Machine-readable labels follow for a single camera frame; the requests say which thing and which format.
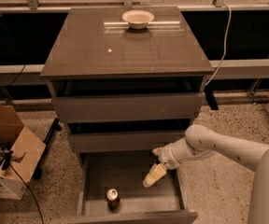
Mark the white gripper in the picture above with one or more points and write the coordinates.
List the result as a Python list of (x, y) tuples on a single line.
[(168, 157)]

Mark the orange soda can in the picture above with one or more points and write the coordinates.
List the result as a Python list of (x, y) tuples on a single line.
[(113, 198)]

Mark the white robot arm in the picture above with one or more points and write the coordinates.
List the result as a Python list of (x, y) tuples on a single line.
[(200, 141)]

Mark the bottom grey drawer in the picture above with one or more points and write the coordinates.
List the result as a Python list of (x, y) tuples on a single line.
[(162, 203)]

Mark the grey drawer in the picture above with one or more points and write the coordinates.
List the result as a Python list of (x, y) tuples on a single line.
[(162, 203), (125, 135), (134, 99)]

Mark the top grey drawer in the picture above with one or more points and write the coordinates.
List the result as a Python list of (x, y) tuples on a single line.
[(134, 99)]

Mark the middle grey drawer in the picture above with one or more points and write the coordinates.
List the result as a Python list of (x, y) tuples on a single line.
[(125, 135)]

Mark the grey drawer cabinet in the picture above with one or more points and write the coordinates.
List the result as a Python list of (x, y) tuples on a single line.
[(96, 43)]

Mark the black stand leg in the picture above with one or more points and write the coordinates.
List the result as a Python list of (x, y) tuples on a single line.
[(55, 126)]

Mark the white paper bowl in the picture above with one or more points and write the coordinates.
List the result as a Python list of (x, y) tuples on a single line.
[(138, 19)]

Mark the open cardboard box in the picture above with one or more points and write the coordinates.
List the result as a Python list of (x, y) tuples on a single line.
[(20, 152)]

